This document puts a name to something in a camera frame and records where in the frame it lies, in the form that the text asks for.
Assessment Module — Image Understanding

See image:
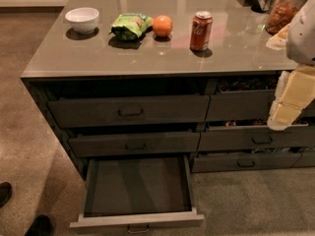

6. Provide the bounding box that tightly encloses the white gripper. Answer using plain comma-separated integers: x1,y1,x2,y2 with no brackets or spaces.
266,0,315,131

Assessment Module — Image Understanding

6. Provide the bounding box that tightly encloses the green rice chip bag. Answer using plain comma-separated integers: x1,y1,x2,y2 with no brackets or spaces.
110,13,154,41

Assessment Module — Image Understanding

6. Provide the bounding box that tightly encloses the top right grey drawer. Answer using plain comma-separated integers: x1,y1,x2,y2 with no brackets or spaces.
206,77,315,122

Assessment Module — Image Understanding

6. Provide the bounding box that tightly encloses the middle right grey drawer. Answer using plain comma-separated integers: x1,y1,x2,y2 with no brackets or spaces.
198,123,315,151

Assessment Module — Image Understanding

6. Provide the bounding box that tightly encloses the top left grey drawer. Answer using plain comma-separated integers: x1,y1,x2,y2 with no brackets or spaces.
47,94,209,128

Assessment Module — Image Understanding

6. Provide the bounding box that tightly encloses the middle left grey drawer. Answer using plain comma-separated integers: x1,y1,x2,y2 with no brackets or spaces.
68,132,200,157

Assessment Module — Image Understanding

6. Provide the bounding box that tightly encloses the open bottom left drawer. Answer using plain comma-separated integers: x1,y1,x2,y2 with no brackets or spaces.
70,156,205,234

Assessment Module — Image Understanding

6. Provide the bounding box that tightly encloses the clear jar of snacks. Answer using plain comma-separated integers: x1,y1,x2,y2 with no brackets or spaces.
265,0,307,34

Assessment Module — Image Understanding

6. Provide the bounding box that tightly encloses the red soda can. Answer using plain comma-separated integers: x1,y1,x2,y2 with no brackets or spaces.
190,11,213,51

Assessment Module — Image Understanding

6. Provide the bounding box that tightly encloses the orange fruit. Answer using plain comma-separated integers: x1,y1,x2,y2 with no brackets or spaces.
152,16,172,37

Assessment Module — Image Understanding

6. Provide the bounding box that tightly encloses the white ceramic bowl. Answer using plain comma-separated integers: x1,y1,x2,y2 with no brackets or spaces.
65,7,99,34

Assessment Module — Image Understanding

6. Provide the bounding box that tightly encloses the black shoe lower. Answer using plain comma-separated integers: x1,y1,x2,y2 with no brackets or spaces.
25,215,53,236

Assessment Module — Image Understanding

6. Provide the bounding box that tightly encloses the black shoe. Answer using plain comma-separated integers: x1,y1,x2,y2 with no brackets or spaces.
0,182,13,207
25,215,53,236

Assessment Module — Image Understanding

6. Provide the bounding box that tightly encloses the black shoe upper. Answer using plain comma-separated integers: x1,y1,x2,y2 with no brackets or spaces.
0,182,13,207

